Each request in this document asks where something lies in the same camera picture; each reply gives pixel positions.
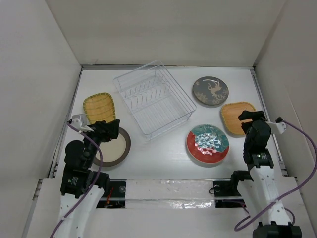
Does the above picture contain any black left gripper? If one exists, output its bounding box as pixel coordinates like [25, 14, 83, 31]
[81, 118, 119, 167]

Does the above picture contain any orange woven square plate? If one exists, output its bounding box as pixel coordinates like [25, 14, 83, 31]
[220, 102, 256, 136]

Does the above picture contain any yellow green woven plate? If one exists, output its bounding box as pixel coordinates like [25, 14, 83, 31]
[83, 92, 116, 124]

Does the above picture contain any cream plate brown rim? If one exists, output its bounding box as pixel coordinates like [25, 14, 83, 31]
[93, 127, 131, 168]

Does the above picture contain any grey plate deer pattern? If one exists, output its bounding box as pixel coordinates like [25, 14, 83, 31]
[192, 76, 229, 106]

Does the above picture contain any red teal patterned plate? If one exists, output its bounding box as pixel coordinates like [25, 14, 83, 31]
[186, 124, 229, 166]

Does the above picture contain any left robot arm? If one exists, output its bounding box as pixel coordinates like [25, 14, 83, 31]
[50, 118, 120, 238]

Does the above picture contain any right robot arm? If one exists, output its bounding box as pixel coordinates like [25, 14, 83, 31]
[229, 111, 302, 238]

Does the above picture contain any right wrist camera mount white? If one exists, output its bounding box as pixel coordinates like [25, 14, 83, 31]
[266, 117, 287, 134]

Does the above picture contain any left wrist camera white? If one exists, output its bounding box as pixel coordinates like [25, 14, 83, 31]
[67, 114, 95, 133]

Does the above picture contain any white wire dish rack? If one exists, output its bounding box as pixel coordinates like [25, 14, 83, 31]
[113, 60, 197, 140]

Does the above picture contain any metal rail front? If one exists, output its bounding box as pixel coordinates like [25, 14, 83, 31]
[97, 179, 245, 209]

